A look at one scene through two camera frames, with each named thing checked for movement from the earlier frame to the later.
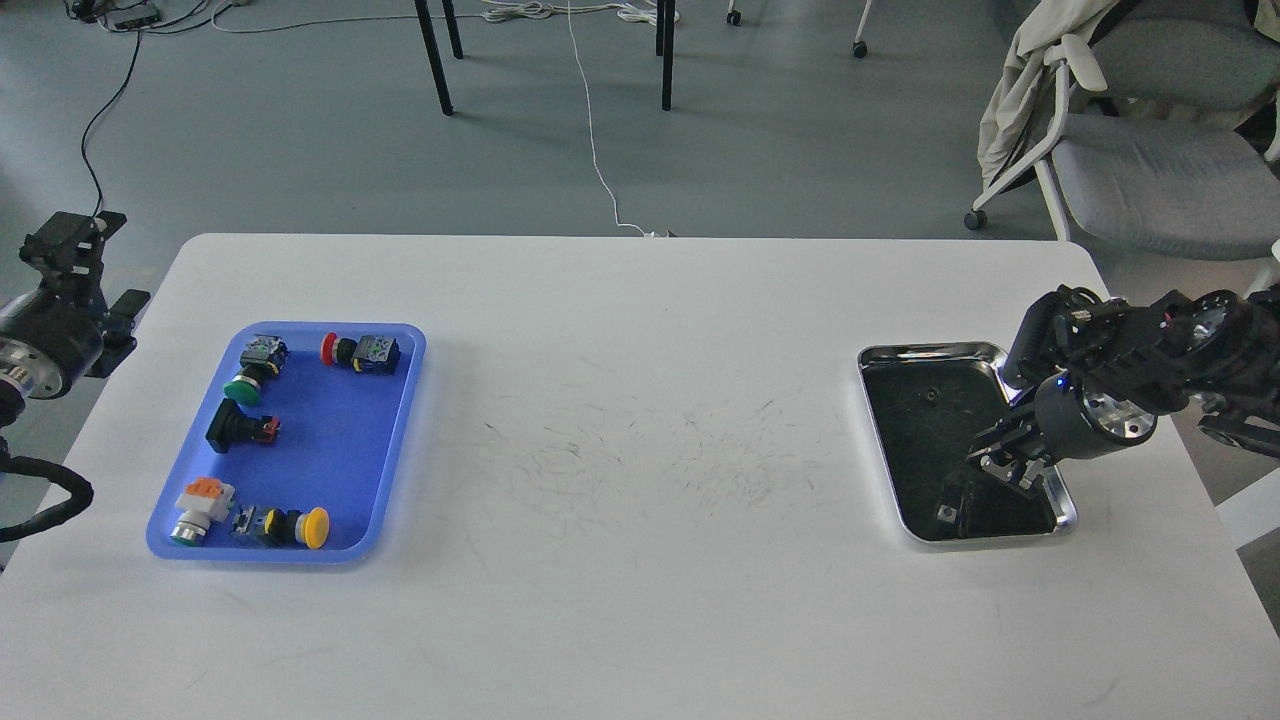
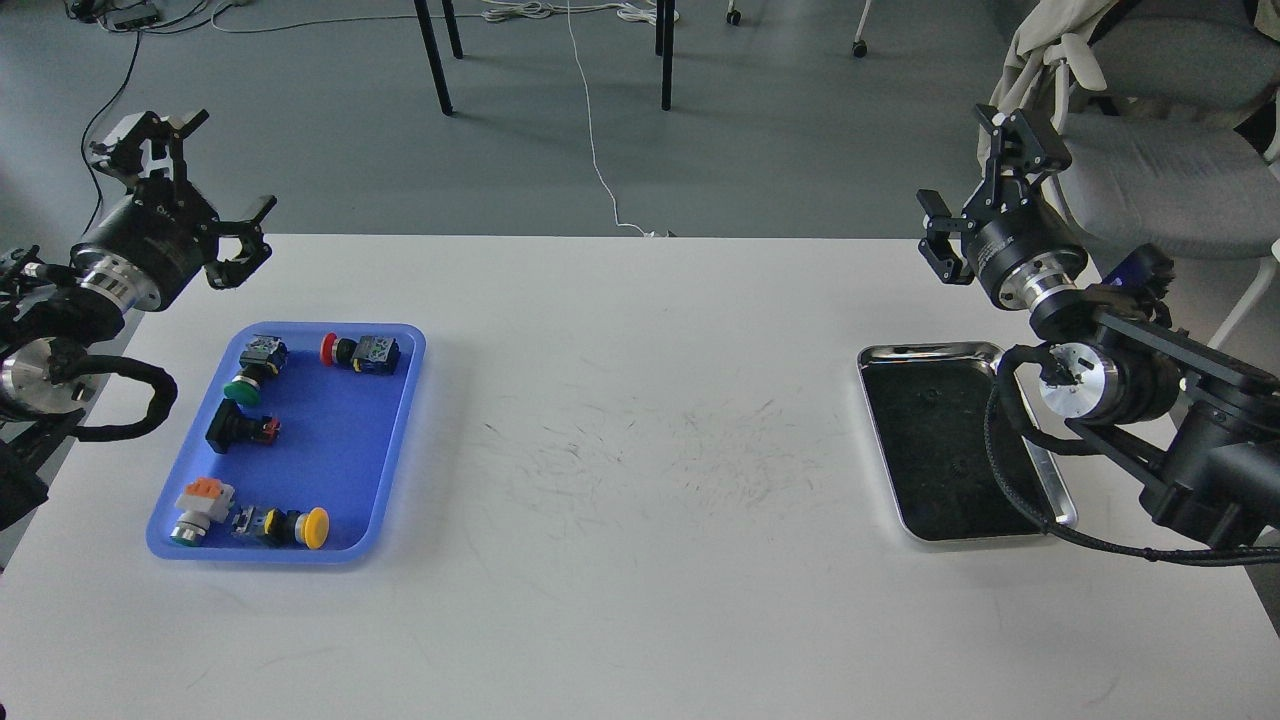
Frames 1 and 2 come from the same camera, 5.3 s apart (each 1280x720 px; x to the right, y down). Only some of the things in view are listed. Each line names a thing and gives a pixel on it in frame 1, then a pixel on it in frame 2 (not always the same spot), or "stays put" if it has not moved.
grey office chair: x=1169 y=133 stays put
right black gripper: x=1076 y=412 to x=1020 y=256
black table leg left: x=435 y=56 stays put
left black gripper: x=50 y=336 to x=142 y=252
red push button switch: x=369 y=354 stays put
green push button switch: x=262 y=358 stays put
